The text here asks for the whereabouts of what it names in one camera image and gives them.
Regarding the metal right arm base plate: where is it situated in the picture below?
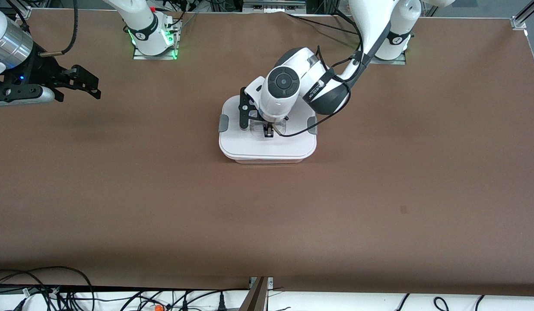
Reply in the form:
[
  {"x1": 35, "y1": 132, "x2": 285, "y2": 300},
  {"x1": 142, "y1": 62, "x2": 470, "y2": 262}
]
[{"x1": 133, "y1": 17, "x2": 182, "y2": 60}]

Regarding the aluminium frame profile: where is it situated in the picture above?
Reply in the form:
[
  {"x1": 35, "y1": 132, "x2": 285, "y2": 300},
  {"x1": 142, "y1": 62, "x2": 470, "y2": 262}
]
[{"x1": 510, "y1": 0, "x2": 534, "y2": 31}]

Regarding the black table cable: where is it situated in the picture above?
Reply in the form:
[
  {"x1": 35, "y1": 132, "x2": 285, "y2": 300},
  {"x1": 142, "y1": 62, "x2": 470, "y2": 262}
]
[{"x1": 285, "y1": 12, "x2": 359, "y2": 36}]

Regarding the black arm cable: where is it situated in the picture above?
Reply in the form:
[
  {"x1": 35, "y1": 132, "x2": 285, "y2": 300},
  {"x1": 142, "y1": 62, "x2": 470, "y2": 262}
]
[
  {"x1": 39, "y1": 0, "x2": 80, "y2": 57},
  {"x1": 273, "y1": 9, "x2": 391, "y2": 138}
]

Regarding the white plastic box lid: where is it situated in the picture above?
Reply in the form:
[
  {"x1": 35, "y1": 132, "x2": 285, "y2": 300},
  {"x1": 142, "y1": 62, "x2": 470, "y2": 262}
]
[{"x1": 218, "y1": 95, "x2": 318, "y2": 159}]

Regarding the black looped floor cable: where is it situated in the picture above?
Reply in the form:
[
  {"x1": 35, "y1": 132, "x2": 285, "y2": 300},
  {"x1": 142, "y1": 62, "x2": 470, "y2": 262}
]
[{"x1": 0, "y1": 266, "x2": 95, "y2": 311}]

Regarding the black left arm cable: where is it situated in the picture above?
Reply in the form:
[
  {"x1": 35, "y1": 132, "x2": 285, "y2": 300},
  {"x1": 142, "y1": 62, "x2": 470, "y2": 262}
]
[{"x1": 273, "y1": 9, "x2": 391, "y2": 138}]

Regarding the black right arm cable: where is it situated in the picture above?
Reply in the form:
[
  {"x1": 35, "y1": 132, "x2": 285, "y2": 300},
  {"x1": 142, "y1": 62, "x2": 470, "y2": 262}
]
[{"x1": 39, "y1": 0, "x2": 80, "y2": 57}]

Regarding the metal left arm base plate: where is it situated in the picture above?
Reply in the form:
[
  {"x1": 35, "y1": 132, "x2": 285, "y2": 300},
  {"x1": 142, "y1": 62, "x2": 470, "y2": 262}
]
[{"x1": 370, "y1": 51, "x2": 407, "y2": 66}]

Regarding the aluminium frame post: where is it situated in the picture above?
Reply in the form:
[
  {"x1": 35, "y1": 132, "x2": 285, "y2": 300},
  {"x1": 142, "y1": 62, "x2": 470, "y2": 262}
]
[{"x1": 238, "y1": 276, "x2": 274, "y2": 311}]

